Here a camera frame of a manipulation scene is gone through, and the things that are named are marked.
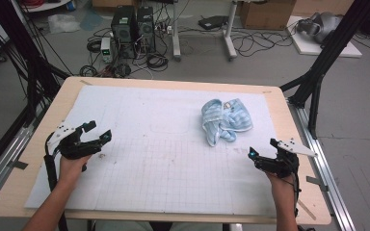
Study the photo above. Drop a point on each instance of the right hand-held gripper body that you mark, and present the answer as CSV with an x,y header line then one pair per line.
x,y
277,163

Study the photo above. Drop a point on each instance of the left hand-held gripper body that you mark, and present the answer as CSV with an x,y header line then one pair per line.
x,y
74,146

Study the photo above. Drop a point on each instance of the person's right hand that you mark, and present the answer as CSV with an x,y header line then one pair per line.
x,y
281,183

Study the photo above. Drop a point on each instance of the person's left hand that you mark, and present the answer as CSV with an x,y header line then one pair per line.
x,y
72,168

